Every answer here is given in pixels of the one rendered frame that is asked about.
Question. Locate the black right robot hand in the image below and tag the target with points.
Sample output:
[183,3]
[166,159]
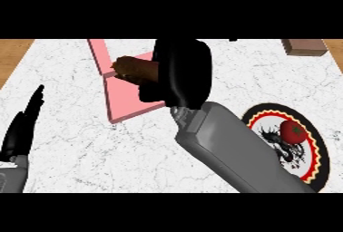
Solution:
[183,72]

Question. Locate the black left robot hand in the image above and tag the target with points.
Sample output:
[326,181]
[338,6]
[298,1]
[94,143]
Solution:
[23,130]

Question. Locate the brown sweet potato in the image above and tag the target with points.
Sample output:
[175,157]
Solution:
[137,70]

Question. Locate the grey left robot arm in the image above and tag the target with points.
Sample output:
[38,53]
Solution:
[11,175]

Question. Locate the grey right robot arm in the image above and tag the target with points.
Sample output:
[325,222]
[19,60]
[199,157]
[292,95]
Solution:
[237,151]

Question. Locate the pink cardboard box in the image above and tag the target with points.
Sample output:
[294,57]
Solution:
[125,90]

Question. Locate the black patterned plate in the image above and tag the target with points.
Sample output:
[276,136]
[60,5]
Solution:
[308,163]

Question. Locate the brown wooden block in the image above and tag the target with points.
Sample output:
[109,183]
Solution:
[305,47]

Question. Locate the red tomato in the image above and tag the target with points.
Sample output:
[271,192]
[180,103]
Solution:
[294,132]

